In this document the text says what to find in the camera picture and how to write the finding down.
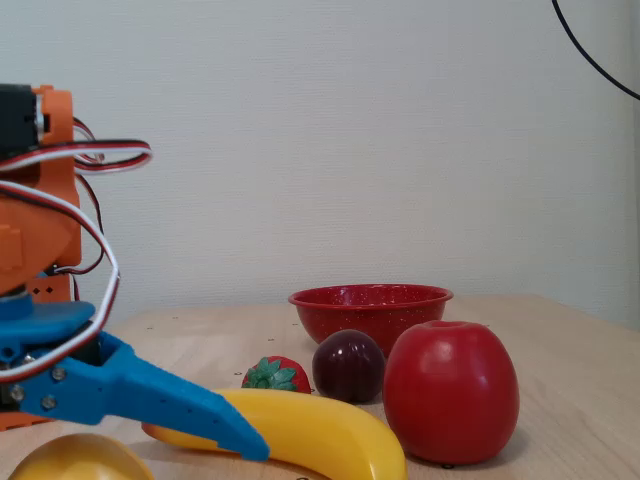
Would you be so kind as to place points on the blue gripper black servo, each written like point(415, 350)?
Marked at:
point(107, 382)

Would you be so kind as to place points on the yellow orange peach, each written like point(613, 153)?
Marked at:
point(80, 460)

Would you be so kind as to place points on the orange robot base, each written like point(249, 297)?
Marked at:
point(20, 422)

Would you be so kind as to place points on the red speckled enamel bowl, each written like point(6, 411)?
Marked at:
point(370, 315)

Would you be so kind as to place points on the red strawberry green leaves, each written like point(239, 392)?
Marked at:
point(295, 375)

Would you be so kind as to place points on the yellow banana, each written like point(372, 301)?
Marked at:
point(325, 430)

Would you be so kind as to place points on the dark purple plum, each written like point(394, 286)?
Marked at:
point(347, 367)

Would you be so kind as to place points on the red apple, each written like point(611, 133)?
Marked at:
point(450, 395)

